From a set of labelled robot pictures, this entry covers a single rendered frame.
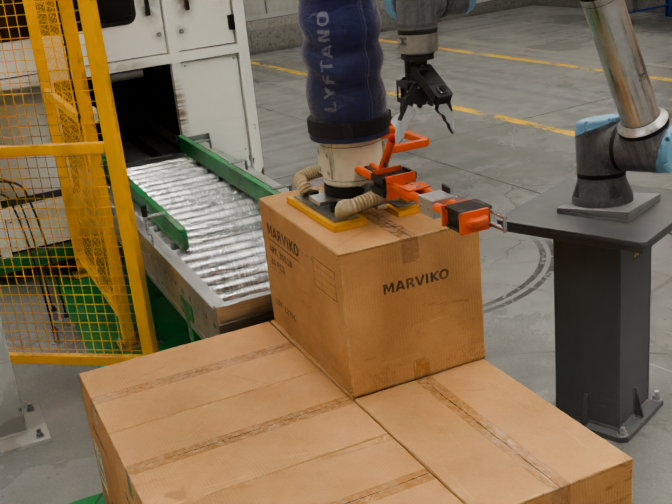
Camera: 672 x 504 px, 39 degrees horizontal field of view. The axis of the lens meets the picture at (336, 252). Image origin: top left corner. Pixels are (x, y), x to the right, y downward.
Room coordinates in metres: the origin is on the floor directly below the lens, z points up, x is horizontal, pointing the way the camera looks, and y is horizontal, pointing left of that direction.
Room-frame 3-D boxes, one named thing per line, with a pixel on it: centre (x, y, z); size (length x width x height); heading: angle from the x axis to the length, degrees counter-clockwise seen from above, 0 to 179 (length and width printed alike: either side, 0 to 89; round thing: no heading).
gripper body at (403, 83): (2.21, -0.23, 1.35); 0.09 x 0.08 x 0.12; 23
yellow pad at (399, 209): (2.60, -0.16, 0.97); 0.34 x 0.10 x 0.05; 22
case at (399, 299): (2.54, -0.08, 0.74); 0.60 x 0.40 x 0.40; 22
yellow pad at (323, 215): (2.53, 0.02, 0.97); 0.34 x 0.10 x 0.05; 22
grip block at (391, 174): (2.33, -0.17, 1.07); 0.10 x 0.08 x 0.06; 112
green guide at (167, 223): (4.17, 0.92, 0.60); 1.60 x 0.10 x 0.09; 23
